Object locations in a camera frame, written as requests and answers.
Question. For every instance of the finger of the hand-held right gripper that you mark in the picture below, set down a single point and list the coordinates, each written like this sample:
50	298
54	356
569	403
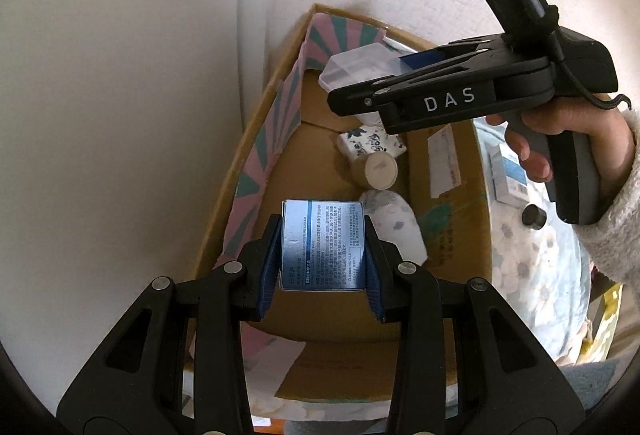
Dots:
410	100
450	49

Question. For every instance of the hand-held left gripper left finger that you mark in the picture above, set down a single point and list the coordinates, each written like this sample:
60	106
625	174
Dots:
270	270

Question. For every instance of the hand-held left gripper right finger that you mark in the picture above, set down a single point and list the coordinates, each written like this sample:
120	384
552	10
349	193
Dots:
375	277

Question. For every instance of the blue silver carton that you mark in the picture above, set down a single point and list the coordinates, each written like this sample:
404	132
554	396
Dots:
322	245

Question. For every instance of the small white patterned box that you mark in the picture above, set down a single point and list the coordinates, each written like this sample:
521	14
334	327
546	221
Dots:
370	142

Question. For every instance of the white patterned sock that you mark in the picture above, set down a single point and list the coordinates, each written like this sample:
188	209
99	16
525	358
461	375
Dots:
395	220

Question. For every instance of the cardboard box with pink lining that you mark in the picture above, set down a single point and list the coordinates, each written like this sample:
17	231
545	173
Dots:
325	315

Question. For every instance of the clear plastic packet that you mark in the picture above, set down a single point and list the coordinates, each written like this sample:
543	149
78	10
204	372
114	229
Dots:
350	65

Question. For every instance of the small jar with wooden lid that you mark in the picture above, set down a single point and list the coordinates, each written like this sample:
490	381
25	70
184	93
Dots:
377	170

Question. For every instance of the person's right forearm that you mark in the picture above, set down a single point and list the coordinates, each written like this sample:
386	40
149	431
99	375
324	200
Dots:
620	240

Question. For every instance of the person's right hand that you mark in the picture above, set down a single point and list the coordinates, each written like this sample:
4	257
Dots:
530	160

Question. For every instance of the white and blue carton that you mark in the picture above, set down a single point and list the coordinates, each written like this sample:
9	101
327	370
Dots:
510	185

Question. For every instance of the small black cylinder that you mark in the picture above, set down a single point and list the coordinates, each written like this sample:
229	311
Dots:
533	216

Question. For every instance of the floral light blue blanket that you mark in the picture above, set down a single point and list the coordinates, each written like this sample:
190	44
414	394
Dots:
530	275

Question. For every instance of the white wardrobe door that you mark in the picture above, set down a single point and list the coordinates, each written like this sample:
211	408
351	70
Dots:
100	115

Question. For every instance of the yellow patterned cloth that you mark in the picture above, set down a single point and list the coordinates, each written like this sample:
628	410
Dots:
607	315

